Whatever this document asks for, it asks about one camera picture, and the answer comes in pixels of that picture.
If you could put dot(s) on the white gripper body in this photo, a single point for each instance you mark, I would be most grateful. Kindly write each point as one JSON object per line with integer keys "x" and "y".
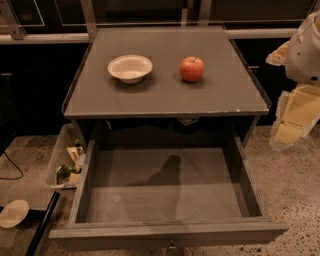
{"x": 304, "y": 55}

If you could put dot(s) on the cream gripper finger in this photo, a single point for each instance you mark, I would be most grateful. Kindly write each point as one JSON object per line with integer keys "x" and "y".
{"x": 297, "y": 113}
{"x": 278, "y": 56}

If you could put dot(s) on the red apple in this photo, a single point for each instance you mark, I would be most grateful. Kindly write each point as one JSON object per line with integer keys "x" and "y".
{"x": 191, "y": 69}

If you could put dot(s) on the metal drawer knob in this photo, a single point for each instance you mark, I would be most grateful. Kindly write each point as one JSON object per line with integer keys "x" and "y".
{"x": 171, "y": 245}

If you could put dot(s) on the open grey middle drawer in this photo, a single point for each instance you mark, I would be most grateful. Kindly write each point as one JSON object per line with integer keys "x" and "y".
{"x": 141, "y": 197}

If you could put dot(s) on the grey cabinet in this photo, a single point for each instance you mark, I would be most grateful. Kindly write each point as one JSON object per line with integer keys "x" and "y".
{"x": 226, "y": 88}

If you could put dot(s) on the white bowl on cabinet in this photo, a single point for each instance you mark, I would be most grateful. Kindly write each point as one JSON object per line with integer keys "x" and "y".
{"x": 130, "y": 69}

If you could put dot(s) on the clear plastic bin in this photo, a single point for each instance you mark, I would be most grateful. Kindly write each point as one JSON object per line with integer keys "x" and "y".
{"x": 66, "y": 163}

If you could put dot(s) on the white bowl on floor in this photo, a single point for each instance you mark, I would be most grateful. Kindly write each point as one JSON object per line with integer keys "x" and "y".
{"x": 14, "y": 213}

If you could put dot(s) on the metal railing frame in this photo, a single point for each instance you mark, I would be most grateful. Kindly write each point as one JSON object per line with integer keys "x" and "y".
{"x": 77, "y": 21}

